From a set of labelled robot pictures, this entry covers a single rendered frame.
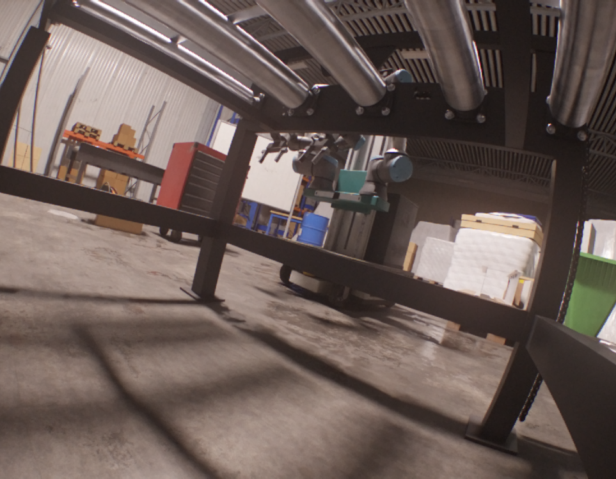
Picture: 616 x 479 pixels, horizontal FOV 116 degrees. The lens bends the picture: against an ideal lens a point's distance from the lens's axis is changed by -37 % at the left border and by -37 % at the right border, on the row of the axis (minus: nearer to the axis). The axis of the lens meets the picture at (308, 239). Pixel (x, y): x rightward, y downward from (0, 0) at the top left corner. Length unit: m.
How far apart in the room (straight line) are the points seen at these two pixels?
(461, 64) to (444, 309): 0.58
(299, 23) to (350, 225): 1.74
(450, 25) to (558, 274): 0.58
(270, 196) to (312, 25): 5.13
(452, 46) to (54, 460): 0.94
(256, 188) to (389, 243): 3.81
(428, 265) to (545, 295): 8.30
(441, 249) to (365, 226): 6.97
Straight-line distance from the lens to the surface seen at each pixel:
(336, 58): 0.79
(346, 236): 2.23
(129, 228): 2.78
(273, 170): 5.75
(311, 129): 1.12
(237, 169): 1.30
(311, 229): 6.29
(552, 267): 0.80
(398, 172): 1.78
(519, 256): 3.98
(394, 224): 2.18
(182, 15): 0.86
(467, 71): 0.74
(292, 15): 0.69
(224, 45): 0.90
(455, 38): 0.65
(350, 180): 2.23
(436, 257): 8.96
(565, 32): 0.64
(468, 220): 4.40
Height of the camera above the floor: 0.37
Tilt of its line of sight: level
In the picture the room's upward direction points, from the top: 15 degrees clockwise
